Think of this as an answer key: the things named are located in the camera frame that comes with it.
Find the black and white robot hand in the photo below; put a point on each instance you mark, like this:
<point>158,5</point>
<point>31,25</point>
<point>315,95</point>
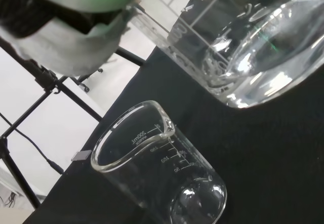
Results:
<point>76,44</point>

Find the clear graduated glass beaker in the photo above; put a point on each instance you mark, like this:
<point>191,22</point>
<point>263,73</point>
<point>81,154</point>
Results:
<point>197,196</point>

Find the black tripod stand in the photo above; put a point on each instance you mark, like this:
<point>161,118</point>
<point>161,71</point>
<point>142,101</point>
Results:
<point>45,78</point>

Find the grey tape piece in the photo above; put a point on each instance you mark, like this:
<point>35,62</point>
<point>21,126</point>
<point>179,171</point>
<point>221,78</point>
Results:
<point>81,155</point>

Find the black bench cloth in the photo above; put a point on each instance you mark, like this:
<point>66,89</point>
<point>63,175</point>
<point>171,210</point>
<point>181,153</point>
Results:
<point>253,158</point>

